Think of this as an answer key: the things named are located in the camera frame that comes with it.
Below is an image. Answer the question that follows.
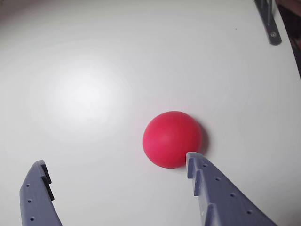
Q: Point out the dark metal bracket bar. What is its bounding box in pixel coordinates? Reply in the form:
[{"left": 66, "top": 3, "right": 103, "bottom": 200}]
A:
[{"left": 253, "top": 0, "right": 282, "bottom": 46}]

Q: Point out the red ball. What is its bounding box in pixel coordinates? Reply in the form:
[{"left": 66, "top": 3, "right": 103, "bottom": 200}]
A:
[{"left": 142, "top": 111, "right": 203, "bottom": 169}]

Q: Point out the blue-grey gripper finger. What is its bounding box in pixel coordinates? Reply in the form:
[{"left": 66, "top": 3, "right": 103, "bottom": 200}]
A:
[
  {"left": 19, "top": 160, "right": 63, "bottom": 226},
  {"left": 185, "top": 152, "right": 279, "bottom": 226}
]

